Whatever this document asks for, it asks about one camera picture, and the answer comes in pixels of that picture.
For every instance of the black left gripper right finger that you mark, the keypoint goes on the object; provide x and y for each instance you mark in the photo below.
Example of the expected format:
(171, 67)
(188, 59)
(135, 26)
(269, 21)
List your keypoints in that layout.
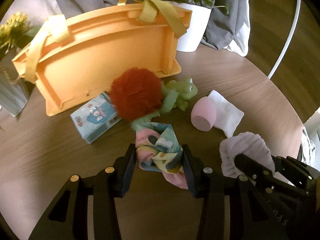
(232, 208)

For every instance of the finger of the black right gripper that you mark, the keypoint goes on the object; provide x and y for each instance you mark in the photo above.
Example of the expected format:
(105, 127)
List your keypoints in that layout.
(253, 169)

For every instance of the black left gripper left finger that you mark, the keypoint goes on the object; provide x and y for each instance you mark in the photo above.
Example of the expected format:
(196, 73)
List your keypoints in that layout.
(66, 215)

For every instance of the lilac fluffy headband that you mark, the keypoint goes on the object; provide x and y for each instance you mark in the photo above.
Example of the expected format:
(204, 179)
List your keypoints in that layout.
(251, 145)

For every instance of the pastel patterned scrunchie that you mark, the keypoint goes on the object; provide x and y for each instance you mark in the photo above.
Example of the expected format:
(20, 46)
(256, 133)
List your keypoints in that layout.
(158, 150)

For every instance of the green red furry plush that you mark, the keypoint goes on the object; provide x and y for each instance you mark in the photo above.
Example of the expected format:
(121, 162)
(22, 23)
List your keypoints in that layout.
(139, 96)

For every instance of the white folded cloth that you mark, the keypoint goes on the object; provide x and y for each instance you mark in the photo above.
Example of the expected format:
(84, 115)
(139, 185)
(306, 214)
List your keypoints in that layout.
(228, 117)

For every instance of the pink sponge cup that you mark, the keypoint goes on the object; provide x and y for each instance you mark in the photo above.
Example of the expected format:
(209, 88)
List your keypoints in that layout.
(203, 114)

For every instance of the blue tissue pack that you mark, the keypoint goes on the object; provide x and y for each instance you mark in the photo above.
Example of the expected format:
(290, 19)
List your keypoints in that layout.
(95, 117)

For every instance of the green frog toy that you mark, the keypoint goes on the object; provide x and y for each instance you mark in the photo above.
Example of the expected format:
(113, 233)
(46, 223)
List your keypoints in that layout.
(186, 90)

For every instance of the grey ribbed vase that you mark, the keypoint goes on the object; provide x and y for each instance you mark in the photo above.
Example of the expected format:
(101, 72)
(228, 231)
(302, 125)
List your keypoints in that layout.
(15, 91)

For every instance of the white plant pot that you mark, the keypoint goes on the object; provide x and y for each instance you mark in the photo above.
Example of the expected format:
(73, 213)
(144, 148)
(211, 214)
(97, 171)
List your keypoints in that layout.
(190, 41)

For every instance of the orange plastic basket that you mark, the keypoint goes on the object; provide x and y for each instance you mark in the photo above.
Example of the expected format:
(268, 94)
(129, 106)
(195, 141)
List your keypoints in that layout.
(72, 60)

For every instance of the sunflower bouquet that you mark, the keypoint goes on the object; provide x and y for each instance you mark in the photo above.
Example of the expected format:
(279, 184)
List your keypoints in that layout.
(17, 32)

